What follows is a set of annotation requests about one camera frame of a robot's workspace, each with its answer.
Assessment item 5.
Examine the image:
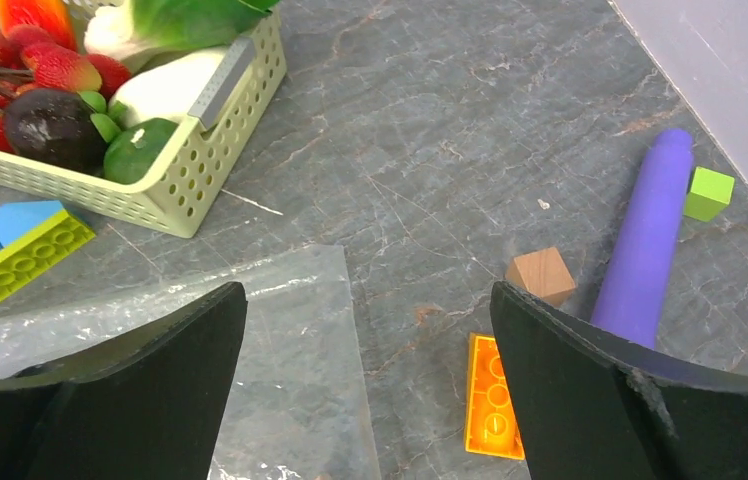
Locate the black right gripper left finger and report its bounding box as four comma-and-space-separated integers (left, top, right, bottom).
0, 282, 247, 479

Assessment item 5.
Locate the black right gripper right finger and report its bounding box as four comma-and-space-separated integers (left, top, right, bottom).
490, 281, 748, 480

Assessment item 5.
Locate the clear zip bag orange zipper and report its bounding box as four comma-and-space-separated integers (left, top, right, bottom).
0, 245, 380, 479

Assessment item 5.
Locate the white eggplant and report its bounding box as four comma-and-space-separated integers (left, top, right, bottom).
109, 46, 228, 129

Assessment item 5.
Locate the green white bok choy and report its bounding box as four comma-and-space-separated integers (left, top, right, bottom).
84, 0, 278, 72

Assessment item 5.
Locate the red strawberry bunch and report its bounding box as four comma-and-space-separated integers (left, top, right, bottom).
0, 25, 131, 154

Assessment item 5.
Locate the orange building brick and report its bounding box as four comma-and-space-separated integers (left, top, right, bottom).
463, 333, 525, 460

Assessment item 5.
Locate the purple cylinder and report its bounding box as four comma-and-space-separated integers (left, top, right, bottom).
591, 129, 694, 349

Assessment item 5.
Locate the wooden cube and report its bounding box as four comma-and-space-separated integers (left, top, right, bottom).
505, 247, 577, 307

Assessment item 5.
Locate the multicolour brick block stack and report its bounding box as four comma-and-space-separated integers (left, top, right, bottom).
0, 200, 95, 303

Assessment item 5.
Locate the pale green perforated basket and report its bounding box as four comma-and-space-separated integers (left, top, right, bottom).
0, 12, 287, 238

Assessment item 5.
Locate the green cube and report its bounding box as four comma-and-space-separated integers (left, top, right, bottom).
683, 167, 735, 222

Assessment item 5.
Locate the dark green round fruit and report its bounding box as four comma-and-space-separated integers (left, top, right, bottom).
103, 117, 178, 185

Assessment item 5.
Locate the dark purple plum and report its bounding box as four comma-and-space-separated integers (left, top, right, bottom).
2, 88, 118, 175

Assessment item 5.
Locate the red orange pepper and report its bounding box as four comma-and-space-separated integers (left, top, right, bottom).
0, 0, 77, 50

